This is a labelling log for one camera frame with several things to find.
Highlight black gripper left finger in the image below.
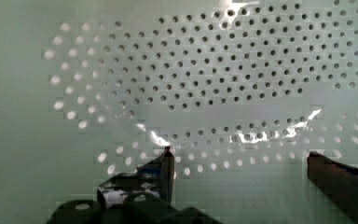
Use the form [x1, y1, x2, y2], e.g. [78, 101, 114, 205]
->
[97, 146, 174, 208]

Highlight mint green plastic strainer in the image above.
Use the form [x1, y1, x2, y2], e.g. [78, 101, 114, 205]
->
[0, 0, 358, 224]

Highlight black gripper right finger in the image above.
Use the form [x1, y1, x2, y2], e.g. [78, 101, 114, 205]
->
[307, 151, 358, 224]

